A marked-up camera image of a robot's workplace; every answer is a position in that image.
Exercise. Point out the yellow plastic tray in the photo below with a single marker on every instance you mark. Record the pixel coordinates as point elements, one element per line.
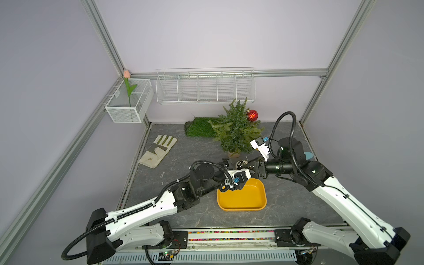
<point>251,198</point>

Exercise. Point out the white gardening glove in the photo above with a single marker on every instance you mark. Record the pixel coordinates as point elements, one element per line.
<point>157,151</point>

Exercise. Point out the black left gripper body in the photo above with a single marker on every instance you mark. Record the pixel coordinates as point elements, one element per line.
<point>228,166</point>

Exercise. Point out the long white wire shelf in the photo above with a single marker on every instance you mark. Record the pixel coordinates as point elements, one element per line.
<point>205,85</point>

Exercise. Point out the small green christmas tree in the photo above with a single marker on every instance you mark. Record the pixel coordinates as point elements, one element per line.
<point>234,131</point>

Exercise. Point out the teal garden trowel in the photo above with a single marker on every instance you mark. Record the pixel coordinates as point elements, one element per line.
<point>308,155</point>

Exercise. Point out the small silver bell ornament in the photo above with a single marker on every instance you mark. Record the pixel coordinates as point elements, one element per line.
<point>240,164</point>

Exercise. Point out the green artificial grass mat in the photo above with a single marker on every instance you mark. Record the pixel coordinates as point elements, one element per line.
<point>200,127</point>

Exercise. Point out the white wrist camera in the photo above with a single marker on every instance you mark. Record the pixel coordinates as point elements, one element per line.
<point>237,180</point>
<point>260,144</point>

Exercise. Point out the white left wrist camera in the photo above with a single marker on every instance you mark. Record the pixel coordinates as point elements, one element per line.
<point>237,180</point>

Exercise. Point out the artificial pink tulip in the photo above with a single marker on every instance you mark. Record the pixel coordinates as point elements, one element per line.
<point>130,88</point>

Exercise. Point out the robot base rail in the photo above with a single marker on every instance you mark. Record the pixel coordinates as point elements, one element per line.
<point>223,247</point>

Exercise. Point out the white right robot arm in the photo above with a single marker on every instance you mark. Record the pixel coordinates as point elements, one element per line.
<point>371,241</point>

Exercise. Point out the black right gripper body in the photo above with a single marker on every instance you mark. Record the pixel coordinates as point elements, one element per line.
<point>262,172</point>

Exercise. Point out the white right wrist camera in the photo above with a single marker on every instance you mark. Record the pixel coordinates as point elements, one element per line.
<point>260,144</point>

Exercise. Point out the small white mesh basket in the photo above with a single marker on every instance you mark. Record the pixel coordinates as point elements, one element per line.
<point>118,105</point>

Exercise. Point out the red ribbed ball ornament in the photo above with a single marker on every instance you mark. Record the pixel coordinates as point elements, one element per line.
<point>252,115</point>

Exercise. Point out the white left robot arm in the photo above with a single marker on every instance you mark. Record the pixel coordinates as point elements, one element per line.
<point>106,233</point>

